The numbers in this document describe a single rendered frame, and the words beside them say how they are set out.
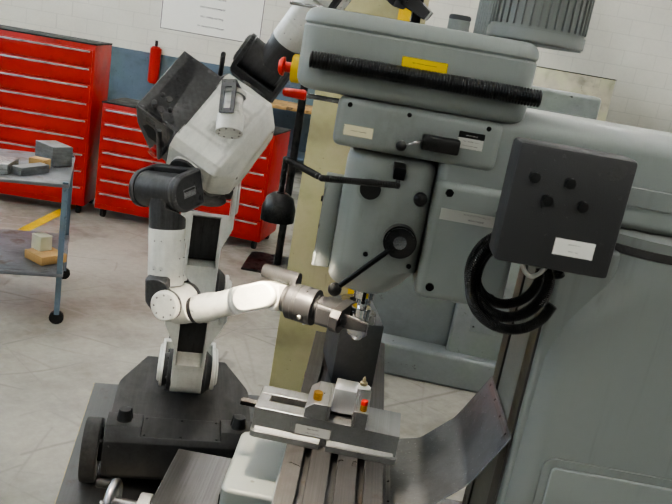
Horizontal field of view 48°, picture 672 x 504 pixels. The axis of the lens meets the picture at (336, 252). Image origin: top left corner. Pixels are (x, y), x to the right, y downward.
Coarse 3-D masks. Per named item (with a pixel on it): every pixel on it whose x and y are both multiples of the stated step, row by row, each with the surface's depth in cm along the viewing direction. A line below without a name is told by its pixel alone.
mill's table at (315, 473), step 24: (312, 360) 223; (384, 360) 232; (312, 384) 208; (288, 456) 171; (312, 456) 172; (336, 456) 179; (288, 480) 162; (312, 480) 163; (336, 480) 165; (360, 480) 171
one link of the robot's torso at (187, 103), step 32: (192, 64) 192; (160, 96) 188; (192, 96) 190; (256, 96) 194; (160, 128) 190; (192, 128) 187; (256, 128) 192; (192, 160) 187; (224, 160) 187; (224, 192) 198
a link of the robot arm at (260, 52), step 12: (252, 48) 195; (264, 48) 196; (276, 48) 193; (240, 60) 196; (252, 60) 196; (264, 60) 196; (276, 60) 195; (288, 60) 195; (252, 72) 198; (264, 72) 197; (276, 72) 197
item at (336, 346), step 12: (372, 312) 212; (336, 336) 210; (348, 336) 207; (372, 336) 208; (324, 348) 228; (336, 348) 208; (348, 348) 208; (360, 348) 208; (372, 348) 209; (336, 360) 208; (348, 360) 209; (360, 360) 209; (372, 360) 210; (336, 372) 209; (348, 372) 210; (360, 372) 210; (372, 372) 211; (372, 384) 212
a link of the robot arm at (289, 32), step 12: (300, 0) 187; (312, 0) 185; (348, 0) 183; (288, 12) 190; (300, 12) 187; (288, 24) 190; (300, 24) 189; (276, 36) 192; (288, 36) 191; (300, 36) 190; (288, 48) 192; (300, 48) 194
